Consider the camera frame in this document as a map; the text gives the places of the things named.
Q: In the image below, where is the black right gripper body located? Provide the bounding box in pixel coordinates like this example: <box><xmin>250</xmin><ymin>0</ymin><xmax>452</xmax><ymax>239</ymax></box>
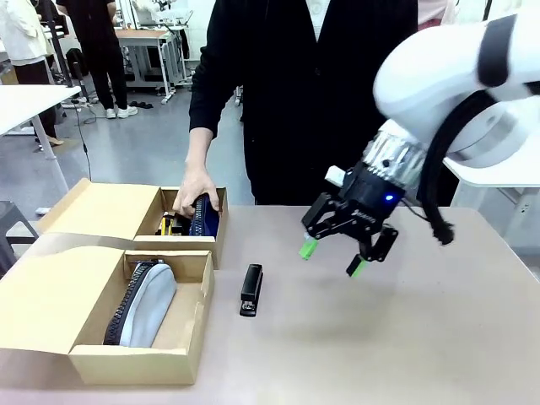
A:
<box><xmin>332</xmin><ymin>161</ymin><xmax>408</xmax><ymax>240</ymax></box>

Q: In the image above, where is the navy blue zipper pencil case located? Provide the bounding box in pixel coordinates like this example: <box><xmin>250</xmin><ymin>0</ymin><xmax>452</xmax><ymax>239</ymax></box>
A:
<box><xmin>187</xmin><ymin>193</ymin><xmax>222</xmax><ymax>238</ymax></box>

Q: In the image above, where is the yellow black screwdriver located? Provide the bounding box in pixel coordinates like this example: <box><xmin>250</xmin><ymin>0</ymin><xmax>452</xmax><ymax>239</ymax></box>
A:
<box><xmin>159</xmin><ymin>213</ymin><xmax>189</xmax><ymax>237</ymax></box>

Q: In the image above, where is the grey zipper pencil case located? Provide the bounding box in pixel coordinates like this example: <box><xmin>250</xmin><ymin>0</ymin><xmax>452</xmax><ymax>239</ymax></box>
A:
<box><xmin>102</xmin><ymin>257</ymin><xmax>179</xmax><ymax>349</ymax></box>

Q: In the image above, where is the person's right forearm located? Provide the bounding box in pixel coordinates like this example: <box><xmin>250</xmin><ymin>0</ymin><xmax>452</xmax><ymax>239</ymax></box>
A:
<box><xmin>186</xmin><ymin>125</ymin><xmax>215</xmax><ymax>170</ymax></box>

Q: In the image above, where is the large open cardboard box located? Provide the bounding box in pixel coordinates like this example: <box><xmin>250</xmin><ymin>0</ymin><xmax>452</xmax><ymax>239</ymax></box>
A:
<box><xmin>0</xmin><ymin>244</ymin><xmax>216</xmax><ymax>386</ymax></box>

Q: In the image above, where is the person's right hand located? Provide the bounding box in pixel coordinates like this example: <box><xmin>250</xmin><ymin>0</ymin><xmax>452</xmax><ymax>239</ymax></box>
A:
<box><xmin>172</xmin><ymin>165</ymin><xmax>222</xmax><ymax>217</ymax></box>

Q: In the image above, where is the black stapler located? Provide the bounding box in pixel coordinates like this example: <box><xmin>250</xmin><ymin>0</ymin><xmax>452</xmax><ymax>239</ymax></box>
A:
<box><xmin>239</xmin><ymin>263</ymin><xmax>265</xmax><ymax>318</ymax></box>

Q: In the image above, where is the person in black cardigan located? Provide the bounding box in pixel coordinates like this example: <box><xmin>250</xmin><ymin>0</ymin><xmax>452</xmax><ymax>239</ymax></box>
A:
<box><xmin>188</xmin><ymin>0</ymin><xmax>461</xmax><ymax>208</ymax></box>

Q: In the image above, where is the pink garment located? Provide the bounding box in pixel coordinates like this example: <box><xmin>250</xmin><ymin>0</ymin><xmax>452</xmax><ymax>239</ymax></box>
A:
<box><xmin>416</xmin><ymin>0</ymin><xmax>457</xmax><ymax>31</ymax></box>

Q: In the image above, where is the white workbench with wooden top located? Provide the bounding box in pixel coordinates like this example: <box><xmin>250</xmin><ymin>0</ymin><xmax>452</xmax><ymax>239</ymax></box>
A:
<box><xmin>115</xmin><ymin>25</ymin><xmax>199</xmax><ymax>105</ymax></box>

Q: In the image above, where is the background person in black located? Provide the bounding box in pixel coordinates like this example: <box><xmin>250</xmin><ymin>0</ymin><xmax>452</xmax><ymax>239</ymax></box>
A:
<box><xmin>56</xmin><ymin>0</ymin><xmax>139</xmax><ymax>120</ymax></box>

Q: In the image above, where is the black bag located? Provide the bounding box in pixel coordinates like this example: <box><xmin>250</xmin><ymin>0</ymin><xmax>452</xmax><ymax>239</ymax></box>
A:
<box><xmin>65</xmin><ymin>47</ymin><xmax>90</xmax><ymax>79</ymax></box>

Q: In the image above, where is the black stool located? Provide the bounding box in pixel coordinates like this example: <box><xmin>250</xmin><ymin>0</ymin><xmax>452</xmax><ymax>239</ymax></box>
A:
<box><xmin>0</xmin><ymin>200</ymin><xmax>41</xmax><ymax>280</ymax></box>

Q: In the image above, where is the white side table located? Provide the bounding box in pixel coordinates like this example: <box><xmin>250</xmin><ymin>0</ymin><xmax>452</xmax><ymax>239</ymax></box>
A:
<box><xmin>0</xmin><ymin>84</ymin><xmax>83</xmax><ymax>189</ymax></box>

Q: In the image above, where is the black tripod pole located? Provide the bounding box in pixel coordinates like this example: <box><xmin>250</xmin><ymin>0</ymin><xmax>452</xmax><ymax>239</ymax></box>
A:
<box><xmin>40</xmin><ymin>0</ymin><xmax>90</xmax><ymax>106</ymax></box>

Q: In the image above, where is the background person in white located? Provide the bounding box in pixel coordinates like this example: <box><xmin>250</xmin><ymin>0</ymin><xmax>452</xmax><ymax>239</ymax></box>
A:
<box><xmin>0</xmin><ymin>0</ymin><xmax>65</xmax><ymax>148</ymax></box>

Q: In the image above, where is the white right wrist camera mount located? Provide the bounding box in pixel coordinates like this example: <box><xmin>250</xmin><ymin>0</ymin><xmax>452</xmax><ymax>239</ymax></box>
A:
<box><xmin>325</xmin><ymin>165</ymin><xmax>348</xmax><ymax>188</ymax></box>

